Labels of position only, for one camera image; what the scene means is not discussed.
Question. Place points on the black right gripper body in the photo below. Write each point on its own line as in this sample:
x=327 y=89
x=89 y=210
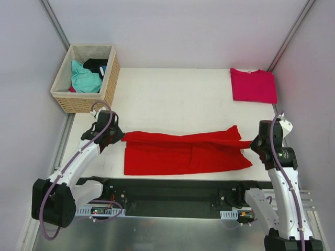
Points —
x=259 y=145

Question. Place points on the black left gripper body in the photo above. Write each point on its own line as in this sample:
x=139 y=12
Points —
x=114 y=133

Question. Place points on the red t shirt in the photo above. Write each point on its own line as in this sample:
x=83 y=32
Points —
x=150 y=154

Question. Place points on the magenta t shirt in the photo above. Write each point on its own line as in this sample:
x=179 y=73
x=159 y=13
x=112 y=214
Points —
x=256 y=86

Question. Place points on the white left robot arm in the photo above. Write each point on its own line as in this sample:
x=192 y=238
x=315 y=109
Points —
x=56 y=199

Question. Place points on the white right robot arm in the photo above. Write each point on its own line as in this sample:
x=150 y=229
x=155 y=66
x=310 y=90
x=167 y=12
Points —
x=285 y=227

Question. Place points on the wicker laundry basket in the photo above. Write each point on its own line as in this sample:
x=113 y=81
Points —
x=72 y=102

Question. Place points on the teal t shirt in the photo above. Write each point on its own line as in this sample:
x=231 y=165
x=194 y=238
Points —
x=83 y=80

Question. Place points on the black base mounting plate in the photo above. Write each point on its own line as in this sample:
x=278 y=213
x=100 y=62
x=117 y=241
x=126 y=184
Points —
x=194 y=199

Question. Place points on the black printed t shirt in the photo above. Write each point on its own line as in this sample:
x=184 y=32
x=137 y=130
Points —
x=96 y=66

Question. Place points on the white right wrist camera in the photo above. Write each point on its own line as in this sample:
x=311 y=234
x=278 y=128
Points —
x=286 y=125

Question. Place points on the aluminium frame rail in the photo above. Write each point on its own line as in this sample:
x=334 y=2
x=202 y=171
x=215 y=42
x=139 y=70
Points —
x=305 y=195

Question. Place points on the right slotted cable duct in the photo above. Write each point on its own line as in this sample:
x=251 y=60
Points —
x=229 y=215

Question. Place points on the slotted cable duct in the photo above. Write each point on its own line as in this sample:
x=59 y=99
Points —
x=99 y=211
x=229 y=215

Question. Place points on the left slotted cable duct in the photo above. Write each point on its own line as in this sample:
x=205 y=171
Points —
x=99 y=211

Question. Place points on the left aluminium corner post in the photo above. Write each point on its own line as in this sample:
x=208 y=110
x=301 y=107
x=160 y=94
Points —
x=55 y=23

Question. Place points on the aluminium corner post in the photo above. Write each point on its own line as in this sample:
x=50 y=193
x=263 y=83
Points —
x=55 y=23
x=306 y=9

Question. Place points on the right aluminium corner post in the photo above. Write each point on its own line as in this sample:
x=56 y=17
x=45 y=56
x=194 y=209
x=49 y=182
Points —
x=306 y=9

